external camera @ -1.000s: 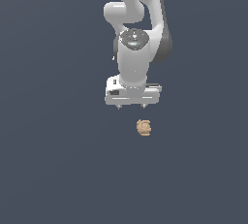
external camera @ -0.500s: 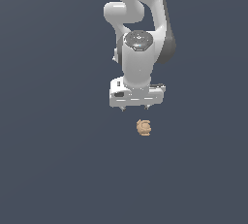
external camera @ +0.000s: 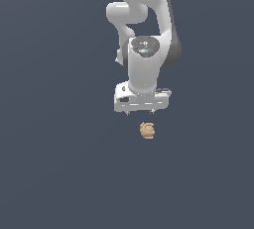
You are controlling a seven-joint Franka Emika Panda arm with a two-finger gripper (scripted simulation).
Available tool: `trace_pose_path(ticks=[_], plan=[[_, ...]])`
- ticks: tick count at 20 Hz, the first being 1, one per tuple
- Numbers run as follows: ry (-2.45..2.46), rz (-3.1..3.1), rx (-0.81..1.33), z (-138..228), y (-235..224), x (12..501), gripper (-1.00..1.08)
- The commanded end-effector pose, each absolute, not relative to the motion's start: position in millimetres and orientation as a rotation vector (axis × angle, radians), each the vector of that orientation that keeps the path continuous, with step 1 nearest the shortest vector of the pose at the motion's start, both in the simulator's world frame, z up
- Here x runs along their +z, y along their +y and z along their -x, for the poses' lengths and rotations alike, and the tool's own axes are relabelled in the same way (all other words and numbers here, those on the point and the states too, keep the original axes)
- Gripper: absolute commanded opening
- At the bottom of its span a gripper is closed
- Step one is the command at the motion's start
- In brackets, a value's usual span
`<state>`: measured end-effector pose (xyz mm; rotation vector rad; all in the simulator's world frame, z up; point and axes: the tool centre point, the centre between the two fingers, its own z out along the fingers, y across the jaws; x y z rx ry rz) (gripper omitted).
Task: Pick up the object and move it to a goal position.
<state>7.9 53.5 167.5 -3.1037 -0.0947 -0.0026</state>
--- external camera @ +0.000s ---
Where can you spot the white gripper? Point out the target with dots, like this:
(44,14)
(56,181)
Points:
(140,101)

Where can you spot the small tan lumpy object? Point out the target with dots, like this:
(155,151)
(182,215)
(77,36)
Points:
(147,130)

